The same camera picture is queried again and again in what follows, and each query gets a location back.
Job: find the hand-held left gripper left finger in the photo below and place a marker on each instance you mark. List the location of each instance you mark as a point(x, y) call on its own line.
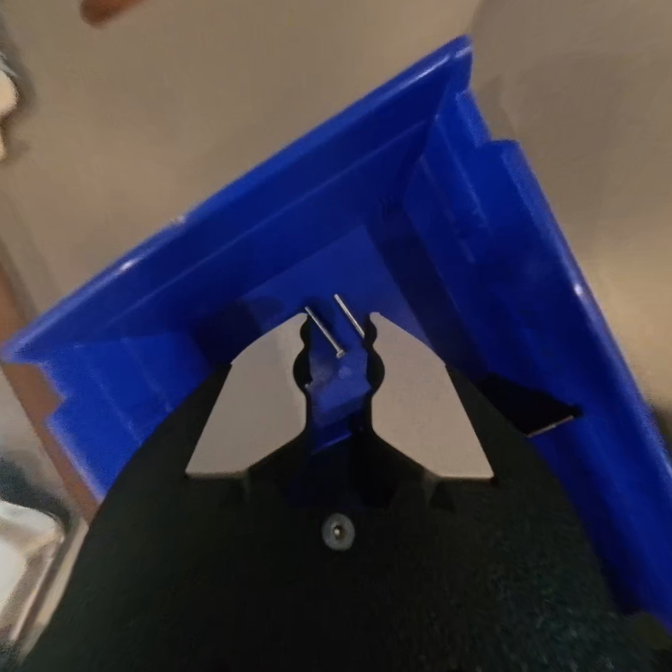
point(252, 409)

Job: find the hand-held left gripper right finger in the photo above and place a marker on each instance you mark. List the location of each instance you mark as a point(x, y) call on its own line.
point(420, 409)

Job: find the silver metal bolt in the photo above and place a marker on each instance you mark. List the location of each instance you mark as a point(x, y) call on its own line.
point(325, 333)

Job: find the blue plastic bin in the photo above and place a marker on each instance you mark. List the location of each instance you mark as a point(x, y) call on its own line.
point(315, 210)

